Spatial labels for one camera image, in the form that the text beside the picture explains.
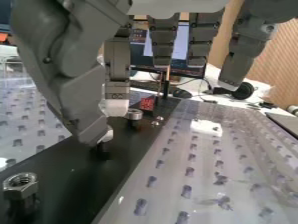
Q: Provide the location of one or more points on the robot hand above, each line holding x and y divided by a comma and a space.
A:
61, 50

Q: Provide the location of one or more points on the large steel hex nut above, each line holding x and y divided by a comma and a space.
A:
20, 186

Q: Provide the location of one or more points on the thin stick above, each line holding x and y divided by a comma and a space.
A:
166, 86

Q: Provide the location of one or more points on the black mouse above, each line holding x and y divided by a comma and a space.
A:
181, 93

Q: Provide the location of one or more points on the small white square plate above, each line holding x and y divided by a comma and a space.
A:
206, 128

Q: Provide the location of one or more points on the black plate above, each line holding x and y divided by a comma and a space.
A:
67, 186

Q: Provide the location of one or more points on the black headphones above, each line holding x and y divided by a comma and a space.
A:
242, 90

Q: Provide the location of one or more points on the clear box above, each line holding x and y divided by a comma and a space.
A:
221, 166

